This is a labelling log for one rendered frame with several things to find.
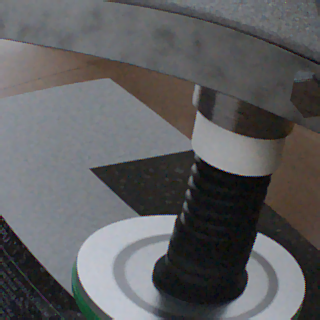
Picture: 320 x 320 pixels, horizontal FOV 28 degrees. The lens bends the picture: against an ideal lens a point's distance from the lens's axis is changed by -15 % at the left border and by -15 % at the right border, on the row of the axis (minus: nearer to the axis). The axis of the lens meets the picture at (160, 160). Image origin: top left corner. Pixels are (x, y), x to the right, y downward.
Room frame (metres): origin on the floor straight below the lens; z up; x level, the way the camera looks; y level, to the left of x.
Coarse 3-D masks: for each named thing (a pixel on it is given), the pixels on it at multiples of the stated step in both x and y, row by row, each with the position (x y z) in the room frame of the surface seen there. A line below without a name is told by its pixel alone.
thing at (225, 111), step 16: (208, 96) 0.44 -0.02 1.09; (224, 96) 0.44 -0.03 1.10; (208, 112) 0.44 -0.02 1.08; (224, 112) 0.43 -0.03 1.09; (240, 112) 0.43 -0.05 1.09; (256, 112) 0.43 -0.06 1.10; (224, 128) 0.44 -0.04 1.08; (240, 128) 0.43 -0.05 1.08; (256, 128) 0.43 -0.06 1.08; (272, 128) 0.43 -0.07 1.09; (288, 128) 0.44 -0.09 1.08
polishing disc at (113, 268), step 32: (128, 224) 0.54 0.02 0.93; (160, 224) 0.55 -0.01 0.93; (96, 256) 0.47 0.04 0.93; (128, 256) 0.49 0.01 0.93; (160, 256) 0.50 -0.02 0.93; (256, 256) 0.52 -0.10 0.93; (288, 256) 0.52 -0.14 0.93; (96, 288) 0.42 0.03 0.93; (128, 288) 0.44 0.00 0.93; (256, 288) 0.46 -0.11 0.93; (288, 288) 0.46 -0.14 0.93
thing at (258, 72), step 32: (0, 0) 0.46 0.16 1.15; (32, 0) 0.45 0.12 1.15; (64, 0) 0.44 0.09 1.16; (96, 0) 0.44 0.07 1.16; (0, 32) 0.46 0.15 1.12; (32, 32) 0.45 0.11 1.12; (64, 32) 0.44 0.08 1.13; (96, 32) 0.43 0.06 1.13; (128, 32) 0.43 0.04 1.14; (160, 32) 0.42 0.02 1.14; (192, 32) 0.42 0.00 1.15; (224, 32) 0.41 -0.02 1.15; (128, 64) 0.43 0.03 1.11; (160, 64) 0.42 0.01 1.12; (192, 64) 0.42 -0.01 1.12; (224, 64) 0.41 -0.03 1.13; (256, 64) 0.41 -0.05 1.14; (288, 64) 0.40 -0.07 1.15; (256, 96) 0.41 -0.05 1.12; (288, 96) 0.40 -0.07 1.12
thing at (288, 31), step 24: (120, 0) 0.38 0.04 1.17; (144, 0) 0.38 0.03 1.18; (168, 0) 0.37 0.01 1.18; (192, 0) 0.37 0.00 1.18; (216, 0) 0.37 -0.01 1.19; (240, 0) 0.36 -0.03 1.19; (264, 0) 0.36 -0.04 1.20; (288, 0) 0.36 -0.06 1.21; (312, 0) 0.35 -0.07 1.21; (240, 24) 0.36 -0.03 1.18; (264, 24) 0.36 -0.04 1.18; (288, 24) 0.35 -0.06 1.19; (312, 24) 0.35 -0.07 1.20; (288, 48) 0.36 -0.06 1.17; (312, 48) 0.35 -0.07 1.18
